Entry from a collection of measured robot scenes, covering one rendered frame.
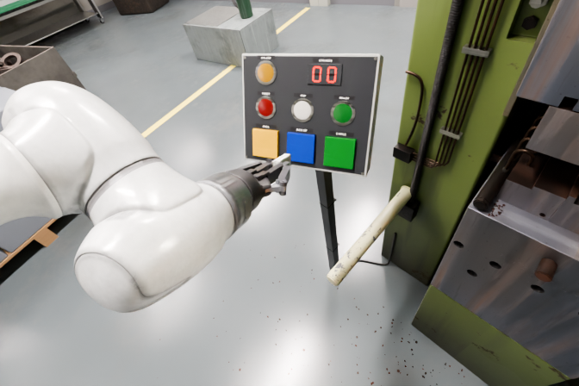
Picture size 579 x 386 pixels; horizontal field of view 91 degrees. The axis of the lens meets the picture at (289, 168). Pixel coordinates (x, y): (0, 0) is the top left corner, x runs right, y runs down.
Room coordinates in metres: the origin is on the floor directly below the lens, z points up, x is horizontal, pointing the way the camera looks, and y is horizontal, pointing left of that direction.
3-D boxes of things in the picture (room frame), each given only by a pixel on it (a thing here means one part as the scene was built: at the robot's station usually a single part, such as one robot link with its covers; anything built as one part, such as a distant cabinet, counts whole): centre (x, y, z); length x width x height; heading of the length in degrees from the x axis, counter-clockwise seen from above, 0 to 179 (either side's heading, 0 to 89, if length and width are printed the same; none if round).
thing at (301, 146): (0.55, -0.04, 1.01); 0.07 x 0.05 x 0.07; 60
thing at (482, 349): (0.33, -0.71, 0.23); 0.56 x 0.38 x 0.47; 125
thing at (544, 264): (0.17, -0.45, 0.87); 0.04 x 0.03 x 0.03; 125
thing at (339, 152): (0.50, -0.13, 1.01); 0.07 x 0.05 x 0.07; 60
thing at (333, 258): (0.65, -0.11, 0.54); 0.04 x 0.04 x 1.08; 35
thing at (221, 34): (3.76, 0.25, 0.44); 0.92 x 0.76 x 0.89; 47
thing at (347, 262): (0.48, -0.22, 0.62); 0.44 x 0.05 x 0.05; 125
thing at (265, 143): (0.60, 0.04, 1.01); 0.07 x 0.05 x 0.07; 60
